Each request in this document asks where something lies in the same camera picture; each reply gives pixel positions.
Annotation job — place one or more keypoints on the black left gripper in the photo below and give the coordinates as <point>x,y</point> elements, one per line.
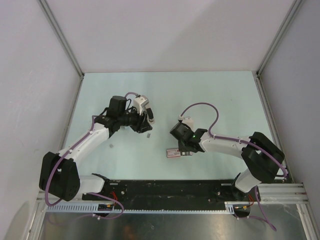
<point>142,124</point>

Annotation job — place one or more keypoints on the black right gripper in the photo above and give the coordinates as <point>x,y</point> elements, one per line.
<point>182,148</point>

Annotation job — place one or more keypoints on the red white staple box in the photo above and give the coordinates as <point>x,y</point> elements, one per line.
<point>176,153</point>

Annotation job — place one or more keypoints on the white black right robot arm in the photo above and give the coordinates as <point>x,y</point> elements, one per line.
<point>261,156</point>

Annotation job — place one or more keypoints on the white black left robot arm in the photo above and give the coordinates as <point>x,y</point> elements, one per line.
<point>59,175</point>

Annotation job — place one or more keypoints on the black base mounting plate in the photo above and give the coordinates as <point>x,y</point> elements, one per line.
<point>170,194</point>

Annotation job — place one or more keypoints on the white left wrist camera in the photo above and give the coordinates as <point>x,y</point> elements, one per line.
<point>141,103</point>

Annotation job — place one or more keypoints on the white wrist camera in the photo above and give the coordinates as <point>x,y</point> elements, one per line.
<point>141,103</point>
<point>187,121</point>

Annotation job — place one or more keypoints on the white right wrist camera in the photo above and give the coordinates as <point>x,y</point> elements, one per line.
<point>187,121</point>

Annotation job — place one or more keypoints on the white slotted cable duct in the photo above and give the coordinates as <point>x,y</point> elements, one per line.
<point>105,208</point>

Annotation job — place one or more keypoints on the aluminium frame rail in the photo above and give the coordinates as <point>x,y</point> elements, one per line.
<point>283,193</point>

